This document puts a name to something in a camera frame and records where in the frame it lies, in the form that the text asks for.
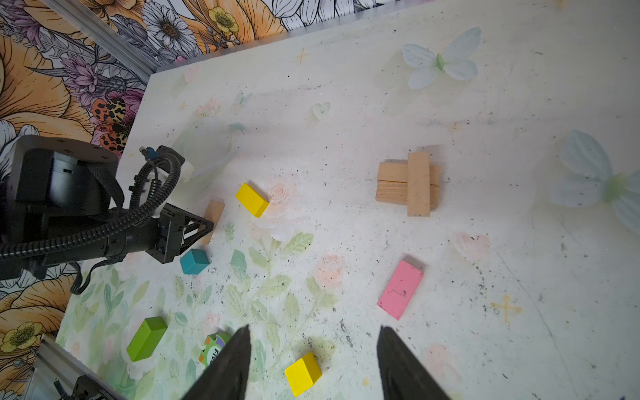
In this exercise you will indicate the yellow cube block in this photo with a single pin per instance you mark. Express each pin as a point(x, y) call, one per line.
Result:
point(303, 374)

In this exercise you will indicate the yellow rectangular block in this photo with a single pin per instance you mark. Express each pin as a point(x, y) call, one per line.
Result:
point(252, 200)

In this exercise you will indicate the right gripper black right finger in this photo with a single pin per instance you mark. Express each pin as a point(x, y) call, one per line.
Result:
point(402, 375)

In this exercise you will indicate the teal cube block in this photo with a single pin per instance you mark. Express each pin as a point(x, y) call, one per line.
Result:
point(194, 261)

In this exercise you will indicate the green rectangular block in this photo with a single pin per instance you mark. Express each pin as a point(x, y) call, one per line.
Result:
point(146, 339)

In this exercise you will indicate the green owl toy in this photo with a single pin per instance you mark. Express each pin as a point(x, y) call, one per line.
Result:
point(214, 344)

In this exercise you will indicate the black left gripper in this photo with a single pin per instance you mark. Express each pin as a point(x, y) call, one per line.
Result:
point(162, 237)

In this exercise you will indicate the natural wood block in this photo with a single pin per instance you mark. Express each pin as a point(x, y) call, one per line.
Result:
point(398, 173)
point(397, 193)
point(419, 204)

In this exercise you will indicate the clear plastic bowl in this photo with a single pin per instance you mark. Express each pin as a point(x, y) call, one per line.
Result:
point(208, 143)

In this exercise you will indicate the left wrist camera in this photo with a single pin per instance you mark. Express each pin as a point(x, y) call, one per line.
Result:
point(158, 157)

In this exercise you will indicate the aluminium rail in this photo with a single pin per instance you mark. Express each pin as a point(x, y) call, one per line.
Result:
point(56, 374)

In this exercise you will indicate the pink rectangular block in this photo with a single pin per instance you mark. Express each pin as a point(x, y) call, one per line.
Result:
point(400, 289)

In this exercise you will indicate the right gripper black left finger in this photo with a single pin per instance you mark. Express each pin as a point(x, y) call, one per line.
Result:
point(227, 376)

